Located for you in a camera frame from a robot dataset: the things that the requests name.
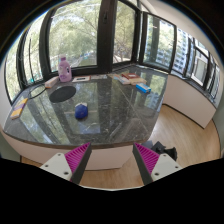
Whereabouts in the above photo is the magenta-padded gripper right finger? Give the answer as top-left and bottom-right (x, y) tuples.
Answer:
(132, 142), (184, 186)

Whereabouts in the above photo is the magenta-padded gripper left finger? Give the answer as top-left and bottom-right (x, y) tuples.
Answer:
(39, 142), (93, 185)

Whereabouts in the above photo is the blue and white computer mouse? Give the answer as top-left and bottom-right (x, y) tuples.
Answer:
(74, 102), (89, 120)

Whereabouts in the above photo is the round black mouse pad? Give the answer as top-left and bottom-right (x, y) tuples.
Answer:
(49, 85), (77, 104)

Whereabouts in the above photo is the blue box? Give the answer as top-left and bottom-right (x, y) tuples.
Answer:
(135, 82), (152, 94)

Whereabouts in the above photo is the beige book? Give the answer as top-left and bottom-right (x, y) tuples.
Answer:
(129, 77), (148, 86)

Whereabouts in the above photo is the white card with dark print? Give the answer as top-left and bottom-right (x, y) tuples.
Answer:
(71, 75), (92, 83)

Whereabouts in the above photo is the grey printed paper sheet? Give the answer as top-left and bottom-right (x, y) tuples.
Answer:
(90, 74), (108, 81)

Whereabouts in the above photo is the red book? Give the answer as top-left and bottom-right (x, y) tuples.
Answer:
(121, 72), (141, 80)

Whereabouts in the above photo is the purple detergent bottle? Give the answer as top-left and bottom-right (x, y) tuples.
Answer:
(57, 54), (73, 83)

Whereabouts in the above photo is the black-framed bay window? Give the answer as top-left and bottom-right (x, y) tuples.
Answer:
(3, 0), (222, 103)

